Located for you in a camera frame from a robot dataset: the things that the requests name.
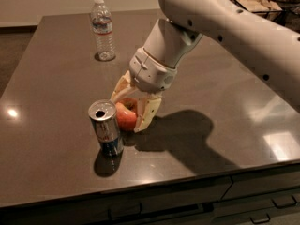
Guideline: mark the black drawer handle left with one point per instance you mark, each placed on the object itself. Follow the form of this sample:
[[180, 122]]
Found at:
[[125, 211]]

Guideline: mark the black wire napkin basket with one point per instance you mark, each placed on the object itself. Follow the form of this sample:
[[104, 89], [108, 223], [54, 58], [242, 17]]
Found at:
[[265, 8]]

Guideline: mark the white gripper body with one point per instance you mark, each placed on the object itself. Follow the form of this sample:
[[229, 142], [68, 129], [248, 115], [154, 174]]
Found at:
[[152, 74]]

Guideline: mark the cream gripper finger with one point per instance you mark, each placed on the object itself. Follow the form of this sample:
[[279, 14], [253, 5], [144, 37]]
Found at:
[[123, 88], [147, 108]]

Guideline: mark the black drawer handle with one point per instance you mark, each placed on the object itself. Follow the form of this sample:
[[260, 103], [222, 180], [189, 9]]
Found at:
[[260, 219], [125, 211], [284, 202]]

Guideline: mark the black drawer handle right lower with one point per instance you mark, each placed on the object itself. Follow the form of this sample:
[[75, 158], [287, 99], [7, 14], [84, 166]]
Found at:
[[260, 219]]

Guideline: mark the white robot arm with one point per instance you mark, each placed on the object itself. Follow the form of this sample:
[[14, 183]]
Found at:
[[264, 47]]

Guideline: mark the clear plastic water bottle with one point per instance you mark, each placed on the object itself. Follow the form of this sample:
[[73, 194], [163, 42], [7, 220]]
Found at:
[[102, 26]]

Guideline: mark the silver blue redbull can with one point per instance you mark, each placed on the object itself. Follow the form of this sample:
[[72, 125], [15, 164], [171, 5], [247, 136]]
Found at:
[[102, 114]]

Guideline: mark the red apple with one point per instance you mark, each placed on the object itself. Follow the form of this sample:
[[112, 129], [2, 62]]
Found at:
[[126, 113]]

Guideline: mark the black drawer handle right upper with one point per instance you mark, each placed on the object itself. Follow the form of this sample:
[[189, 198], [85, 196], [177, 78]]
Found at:
[[284, 202]]

